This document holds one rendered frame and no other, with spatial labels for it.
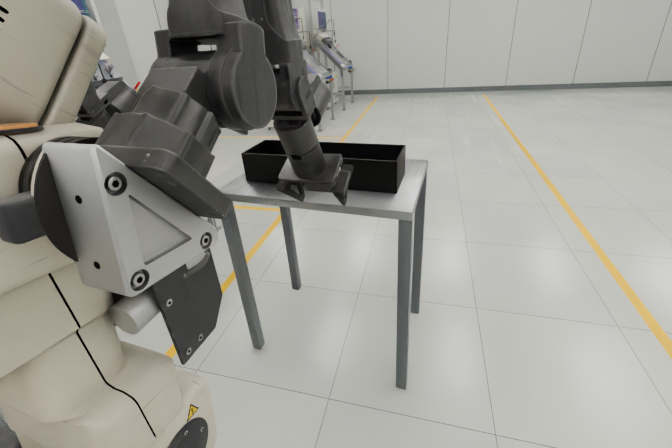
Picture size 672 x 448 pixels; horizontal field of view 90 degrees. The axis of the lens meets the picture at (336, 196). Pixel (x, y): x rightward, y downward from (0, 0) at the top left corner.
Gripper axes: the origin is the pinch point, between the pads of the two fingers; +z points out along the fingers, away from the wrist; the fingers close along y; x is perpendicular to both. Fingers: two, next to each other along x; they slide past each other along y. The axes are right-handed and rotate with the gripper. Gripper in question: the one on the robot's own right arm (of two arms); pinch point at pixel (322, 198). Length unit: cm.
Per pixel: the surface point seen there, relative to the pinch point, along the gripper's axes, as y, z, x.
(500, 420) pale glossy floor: -46, 103, 16
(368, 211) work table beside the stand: 0.0, 33.0, -20.6
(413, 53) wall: 77, 332, -637
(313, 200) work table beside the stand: 18.6, 32.3, -22.4
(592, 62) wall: -253, 376, -645
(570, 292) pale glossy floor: -85, 138, -54
